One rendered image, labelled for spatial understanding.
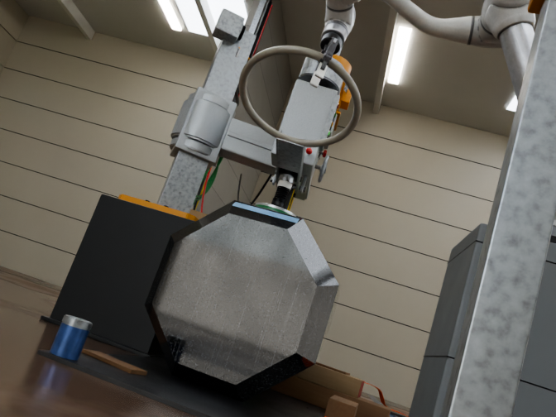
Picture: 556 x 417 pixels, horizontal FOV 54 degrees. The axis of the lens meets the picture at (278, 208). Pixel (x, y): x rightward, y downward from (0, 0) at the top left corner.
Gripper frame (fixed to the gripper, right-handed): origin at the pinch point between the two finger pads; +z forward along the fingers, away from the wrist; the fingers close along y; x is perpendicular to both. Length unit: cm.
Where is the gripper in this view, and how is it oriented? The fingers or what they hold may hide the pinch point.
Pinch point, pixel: (318, 75)
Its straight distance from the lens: 192.6
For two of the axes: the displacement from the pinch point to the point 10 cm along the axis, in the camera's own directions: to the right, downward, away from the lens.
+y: -3.5, 4.7, 8.1
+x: -8.9, -4.4, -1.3
